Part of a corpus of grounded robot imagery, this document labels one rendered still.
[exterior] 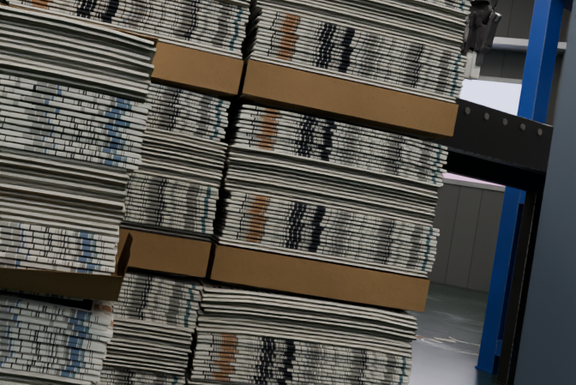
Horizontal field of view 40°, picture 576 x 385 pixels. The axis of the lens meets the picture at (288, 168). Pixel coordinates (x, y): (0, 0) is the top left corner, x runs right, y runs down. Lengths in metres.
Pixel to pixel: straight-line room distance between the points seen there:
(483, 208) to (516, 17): 1.93
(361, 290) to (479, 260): 6.91
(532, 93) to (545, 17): 0.30
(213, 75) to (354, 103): 0.18
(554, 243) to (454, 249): 6.68
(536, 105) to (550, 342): 1.91
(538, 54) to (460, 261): 4.97
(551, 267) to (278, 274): 0.48
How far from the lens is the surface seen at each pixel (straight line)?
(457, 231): 7.94
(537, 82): 3.12
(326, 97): 0.99
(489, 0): 2.15
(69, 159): 0.66
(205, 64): 0.97
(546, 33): 3.17
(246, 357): 0.99
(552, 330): 1.28
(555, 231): 1.28
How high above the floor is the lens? 0.48
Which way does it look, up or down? 3 degrees up
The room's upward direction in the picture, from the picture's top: 10 degrees clockwise
